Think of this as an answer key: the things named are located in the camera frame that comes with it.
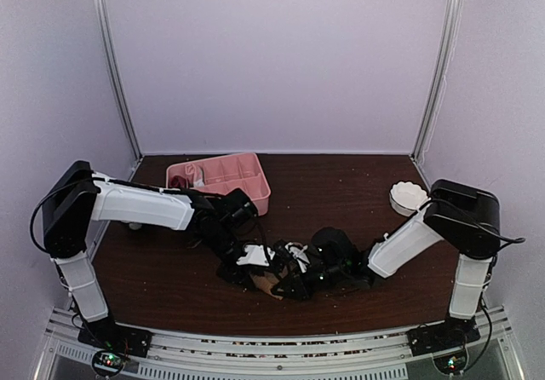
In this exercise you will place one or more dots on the right aluminium frame post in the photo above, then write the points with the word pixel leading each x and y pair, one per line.
pixel 434 97

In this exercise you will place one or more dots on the pink patterned sock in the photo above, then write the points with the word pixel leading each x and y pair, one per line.
pixel 195 175

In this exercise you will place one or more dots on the pink divided organizer tray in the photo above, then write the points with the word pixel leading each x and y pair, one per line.
pixel 228 172

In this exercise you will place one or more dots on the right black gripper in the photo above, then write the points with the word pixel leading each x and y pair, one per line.
pixel 300 287

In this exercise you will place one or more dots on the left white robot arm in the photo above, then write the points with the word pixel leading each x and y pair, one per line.
pixel 82 196

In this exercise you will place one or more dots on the dark red rolled sock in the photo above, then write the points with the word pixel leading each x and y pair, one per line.
pixel 179 182

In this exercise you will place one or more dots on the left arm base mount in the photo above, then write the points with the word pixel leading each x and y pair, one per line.
pixel 113 356

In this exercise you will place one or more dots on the white scalloped bowl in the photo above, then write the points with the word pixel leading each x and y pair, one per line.
pixel 406 197

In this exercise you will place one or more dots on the white round cup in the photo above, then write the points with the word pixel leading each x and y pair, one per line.
pixel 134 226

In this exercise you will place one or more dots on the left aluminium frame post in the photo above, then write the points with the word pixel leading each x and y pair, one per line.
pixel 115 78

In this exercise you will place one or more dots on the aluminium frame post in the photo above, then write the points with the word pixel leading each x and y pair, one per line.
pixel 115 78
pixel 434 97

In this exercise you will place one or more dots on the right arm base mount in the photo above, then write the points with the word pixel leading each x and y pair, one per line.
pixel 446 342

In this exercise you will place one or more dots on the tan ribbed sock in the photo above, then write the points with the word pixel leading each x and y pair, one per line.
pixel 265 283

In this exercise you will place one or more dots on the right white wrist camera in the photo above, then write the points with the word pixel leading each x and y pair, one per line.
pixel 298 253

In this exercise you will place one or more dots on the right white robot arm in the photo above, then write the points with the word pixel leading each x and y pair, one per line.
pixel 465 217

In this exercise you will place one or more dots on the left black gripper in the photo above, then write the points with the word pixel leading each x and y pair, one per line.
pixel 239 276

